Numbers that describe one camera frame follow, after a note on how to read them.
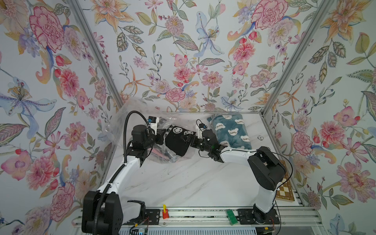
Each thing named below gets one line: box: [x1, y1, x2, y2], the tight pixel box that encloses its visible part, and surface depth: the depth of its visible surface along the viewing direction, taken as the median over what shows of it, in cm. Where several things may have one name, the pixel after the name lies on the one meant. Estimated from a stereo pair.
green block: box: [226, 209, 238, 226], surface depth 75 cm
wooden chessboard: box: [275, 160, 296, 203], surface depth 81 cm
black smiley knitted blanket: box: [164, 124, 197, 157], surface depth 94 cm
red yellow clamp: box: [162, 204, 170, 220], surface depth 76 cm
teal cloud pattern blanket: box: [206, 112, 253, 150], surface depth 103 cm
